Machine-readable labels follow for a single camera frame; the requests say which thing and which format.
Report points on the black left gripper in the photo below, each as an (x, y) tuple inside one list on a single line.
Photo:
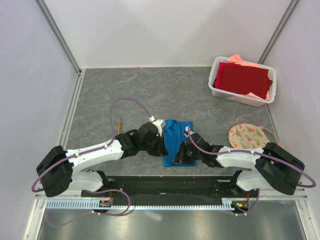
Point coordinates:
[(161, 150)]

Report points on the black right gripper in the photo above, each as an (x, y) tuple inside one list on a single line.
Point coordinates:
[(180, 158)]

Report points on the blue cloth napkin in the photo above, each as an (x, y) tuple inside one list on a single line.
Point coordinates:
[(173, 137)]

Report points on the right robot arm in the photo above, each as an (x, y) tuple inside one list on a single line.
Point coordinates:
[(259, 170)]

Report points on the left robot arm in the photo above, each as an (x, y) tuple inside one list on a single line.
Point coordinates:
[(63, 170)]

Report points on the orange plastic fork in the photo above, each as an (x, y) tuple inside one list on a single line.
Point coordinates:
[(117, 128)]

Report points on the floral oval placemat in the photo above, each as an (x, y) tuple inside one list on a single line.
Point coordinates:
[(249, 136)]

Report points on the white plastic basket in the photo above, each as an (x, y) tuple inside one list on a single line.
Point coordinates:
[(256, 102)]

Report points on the red cloth in basket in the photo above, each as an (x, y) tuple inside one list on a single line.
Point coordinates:
[(243, 80)]

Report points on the salmon cloth in basket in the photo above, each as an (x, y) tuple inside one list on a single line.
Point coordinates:
[(236, 59)]

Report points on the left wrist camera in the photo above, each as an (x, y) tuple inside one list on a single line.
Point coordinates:
[(152, 128)]

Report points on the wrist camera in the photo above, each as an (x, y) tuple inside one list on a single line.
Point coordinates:
[(152, 128), (198, 140)]

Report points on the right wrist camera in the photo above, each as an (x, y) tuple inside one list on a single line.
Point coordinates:
[(198, 140)]

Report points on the slotted cable duct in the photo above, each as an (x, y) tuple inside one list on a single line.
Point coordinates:
[(77, 204)]

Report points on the left aluminium corner post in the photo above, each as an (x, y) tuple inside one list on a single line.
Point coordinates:
[(58, 34)]

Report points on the aluminium corner post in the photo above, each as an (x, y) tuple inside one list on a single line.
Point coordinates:
[(58, 34), (293, 4)]

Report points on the right aluminium corner post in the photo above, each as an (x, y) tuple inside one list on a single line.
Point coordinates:
[(293, 4)]

